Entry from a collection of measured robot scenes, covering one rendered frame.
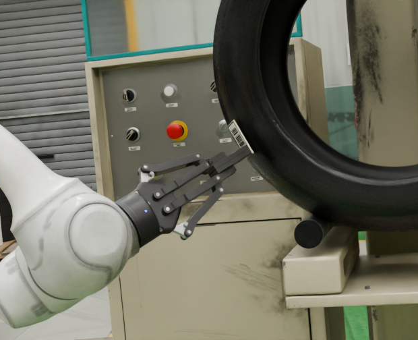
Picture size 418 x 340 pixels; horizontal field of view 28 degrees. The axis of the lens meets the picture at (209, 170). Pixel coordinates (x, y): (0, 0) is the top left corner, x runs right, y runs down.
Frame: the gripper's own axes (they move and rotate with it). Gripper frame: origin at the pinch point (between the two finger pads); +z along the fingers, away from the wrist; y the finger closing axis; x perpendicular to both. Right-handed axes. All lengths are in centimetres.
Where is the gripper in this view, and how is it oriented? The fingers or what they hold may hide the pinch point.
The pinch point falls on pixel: (229, 161)
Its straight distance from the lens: 130.3
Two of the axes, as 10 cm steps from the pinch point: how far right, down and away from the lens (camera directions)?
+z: 7.5, -4.6, 4.7
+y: 5.6, 8.2, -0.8
